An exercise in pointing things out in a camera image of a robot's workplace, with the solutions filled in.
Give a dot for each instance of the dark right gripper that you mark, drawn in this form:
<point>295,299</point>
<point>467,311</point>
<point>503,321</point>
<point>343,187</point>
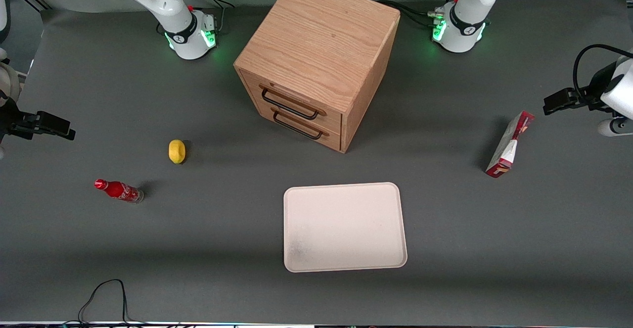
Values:
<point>9,119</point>

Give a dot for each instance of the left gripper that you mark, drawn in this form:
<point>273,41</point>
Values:
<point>593,88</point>

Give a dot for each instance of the red cookie box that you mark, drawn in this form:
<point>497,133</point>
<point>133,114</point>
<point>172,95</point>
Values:
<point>507,150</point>

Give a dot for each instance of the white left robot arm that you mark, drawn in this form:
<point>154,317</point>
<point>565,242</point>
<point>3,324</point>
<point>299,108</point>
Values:
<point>470,6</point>

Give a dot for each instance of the beige rectangular tray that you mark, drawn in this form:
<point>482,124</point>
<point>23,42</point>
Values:
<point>343,226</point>

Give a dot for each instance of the red cola bottle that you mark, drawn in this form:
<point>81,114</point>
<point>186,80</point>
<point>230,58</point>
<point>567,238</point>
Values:
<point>118,190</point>

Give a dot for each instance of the yellow lemon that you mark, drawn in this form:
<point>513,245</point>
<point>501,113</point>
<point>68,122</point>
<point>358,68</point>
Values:
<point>177,151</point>

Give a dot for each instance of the dark grey table mat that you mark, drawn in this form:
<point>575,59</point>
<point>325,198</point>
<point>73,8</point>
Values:
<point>198,249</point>

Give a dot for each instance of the plain wooden drawer front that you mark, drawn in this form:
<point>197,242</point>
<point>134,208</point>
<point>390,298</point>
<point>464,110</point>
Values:
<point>332,140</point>

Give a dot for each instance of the wooden two-drawer cabinet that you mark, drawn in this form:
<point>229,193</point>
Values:
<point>321,41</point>

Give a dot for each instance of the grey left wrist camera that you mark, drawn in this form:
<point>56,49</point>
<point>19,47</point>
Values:
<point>615,126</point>

